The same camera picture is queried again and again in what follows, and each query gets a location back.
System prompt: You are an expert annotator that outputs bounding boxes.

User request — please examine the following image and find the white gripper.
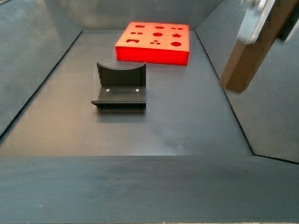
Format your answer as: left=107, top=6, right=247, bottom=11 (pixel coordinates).
left=237, top=0, right=276, bottom=45

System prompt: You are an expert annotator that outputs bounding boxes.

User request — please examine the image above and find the red shape sorting board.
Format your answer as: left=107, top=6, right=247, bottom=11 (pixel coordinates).
left=115, top=22, right=189, bottom=66

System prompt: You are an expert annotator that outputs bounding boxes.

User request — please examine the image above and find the black curved holder stand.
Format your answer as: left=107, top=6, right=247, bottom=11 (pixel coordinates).
left=90, top=63, right=147, bottom=110

